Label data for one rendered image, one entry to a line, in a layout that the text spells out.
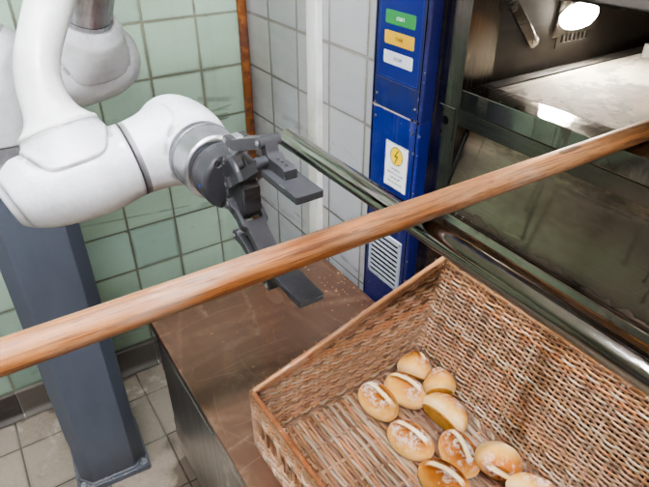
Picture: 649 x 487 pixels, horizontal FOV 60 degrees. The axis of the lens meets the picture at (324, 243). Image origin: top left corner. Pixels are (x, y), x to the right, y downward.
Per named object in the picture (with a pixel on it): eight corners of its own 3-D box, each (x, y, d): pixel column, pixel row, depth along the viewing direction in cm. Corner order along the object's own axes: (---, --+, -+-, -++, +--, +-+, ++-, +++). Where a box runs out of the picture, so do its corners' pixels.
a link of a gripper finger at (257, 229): (227, 196, 66) (224, 201, 67) (266, 281, 63) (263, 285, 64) (257, 187, 68) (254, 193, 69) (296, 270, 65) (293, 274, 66)
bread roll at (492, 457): (463, 455, 102) (474, 480, 97) (487, 431, 100) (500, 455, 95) (501, 472, 106) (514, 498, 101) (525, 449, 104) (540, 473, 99)
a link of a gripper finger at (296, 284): (268, 269, 63) (268, 274, 63) (299, 302, 58) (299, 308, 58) (291, 261, 64) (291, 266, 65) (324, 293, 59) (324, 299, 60)
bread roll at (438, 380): (460, 387, 110) (458, 360, 113) (425, 386, 110) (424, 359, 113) (452, 402, 118) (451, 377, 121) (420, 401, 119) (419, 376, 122)
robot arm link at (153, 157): (245, 173, 80) (158, 211, 76) (203, 137, 91) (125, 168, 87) (227, 102, 74) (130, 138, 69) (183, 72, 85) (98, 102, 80)
